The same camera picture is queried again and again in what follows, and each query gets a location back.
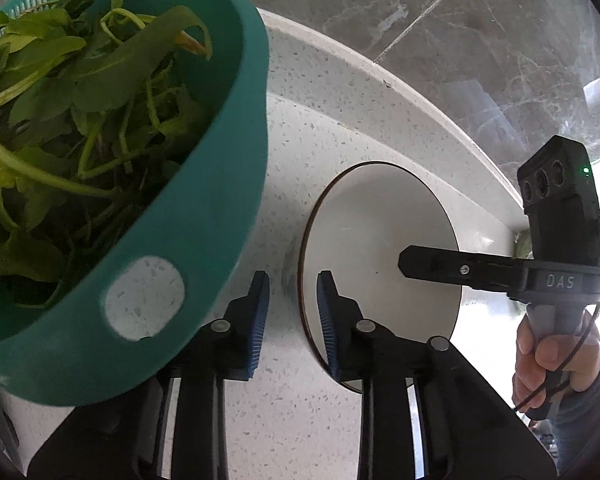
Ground greens in teal colander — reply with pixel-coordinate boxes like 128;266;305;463
0;0;212;309

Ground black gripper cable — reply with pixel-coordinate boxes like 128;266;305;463
511;299;600;414

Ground right hand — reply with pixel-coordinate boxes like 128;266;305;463
512;311;600;413

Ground large white bowl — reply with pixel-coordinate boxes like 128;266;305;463
297;162;462;366

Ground right forearm grey sleeve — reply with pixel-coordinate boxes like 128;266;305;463
550;372;600;472

